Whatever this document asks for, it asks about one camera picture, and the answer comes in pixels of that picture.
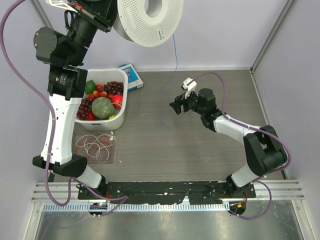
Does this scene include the dark grape bunch upper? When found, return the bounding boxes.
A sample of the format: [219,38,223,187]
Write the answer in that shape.
[103,81,124,95]

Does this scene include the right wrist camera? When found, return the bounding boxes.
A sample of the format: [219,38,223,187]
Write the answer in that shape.
[181,77,197,99]

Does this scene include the dark grape bunch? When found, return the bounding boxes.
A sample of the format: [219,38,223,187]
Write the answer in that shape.
[76,97,94,121]
[103,81,124,95]

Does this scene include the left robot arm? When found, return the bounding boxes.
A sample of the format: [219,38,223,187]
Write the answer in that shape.
[32,0,118,200]

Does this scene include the clear plastic tray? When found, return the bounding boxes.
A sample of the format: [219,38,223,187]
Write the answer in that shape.
[72,130,116,165]

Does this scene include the small peach fruits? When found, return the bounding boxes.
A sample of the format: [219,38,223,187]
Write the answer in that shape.
[87,84,114,100]

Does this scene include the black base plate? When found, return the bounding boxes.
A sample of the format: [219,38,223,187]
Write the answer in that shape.
[93,181,256,205]

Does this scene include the blue white box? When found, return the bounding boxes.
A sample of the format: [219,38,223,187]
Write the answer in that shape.
[119,63,144,92]

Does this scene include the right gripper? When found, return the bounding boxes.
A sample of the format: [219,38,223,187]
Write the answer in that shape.
[169,88,205,116]

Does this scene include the red strawberry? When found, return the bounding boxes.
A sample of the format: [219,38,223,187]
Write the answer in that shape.
[86,112,96,121]

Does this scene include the blue cable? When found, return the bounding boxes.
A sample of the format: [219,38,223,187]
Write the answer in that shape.
[159,34,179,130]

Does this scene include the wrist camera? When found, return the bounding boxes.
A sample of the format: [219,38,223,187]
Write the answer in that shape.
[45,0,76,12]
[181,77,197,99]

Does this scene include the dark grape bunch lower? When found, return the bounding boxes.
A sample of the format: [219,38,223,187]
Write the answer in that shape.
[76,97,94,121]

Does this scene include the red apple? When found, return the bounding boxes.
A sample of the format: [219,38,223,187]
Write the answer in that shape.
[111,94,123,109]

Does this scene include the red cable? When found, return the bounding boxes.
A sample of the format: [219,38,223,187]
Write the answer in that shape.
[74,136,115,161]

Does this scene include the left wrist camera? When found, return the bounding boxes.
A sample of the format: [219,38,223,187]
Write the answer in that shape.
[45,0,76,12]

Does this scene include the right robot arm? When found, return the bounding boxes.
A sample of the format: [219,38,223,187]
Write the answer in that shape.
[169,88,288,198]

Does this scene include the green melon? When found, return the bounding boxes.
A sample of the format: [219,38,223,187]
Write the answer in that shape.
[91,97,116,120]

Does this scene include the green lime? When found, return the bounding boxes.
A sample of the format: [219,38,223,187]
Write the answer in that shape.
[84,79,96,95]

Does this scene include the white cable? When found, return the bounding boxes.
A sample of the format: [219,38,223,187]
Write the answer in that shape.
[76,133,117,162]

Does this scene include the white cable spool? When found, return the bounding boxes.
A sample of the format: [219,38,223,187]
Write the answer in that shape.
[113,0,184,48]

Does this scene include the aluminium rail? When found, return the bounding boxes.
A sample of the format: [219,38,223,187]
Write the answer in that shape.
[31,180,305,203]

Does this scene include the white slotted cable duct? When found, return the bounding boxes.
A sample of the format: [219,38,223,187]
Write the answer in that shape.
[42,201,230,213]

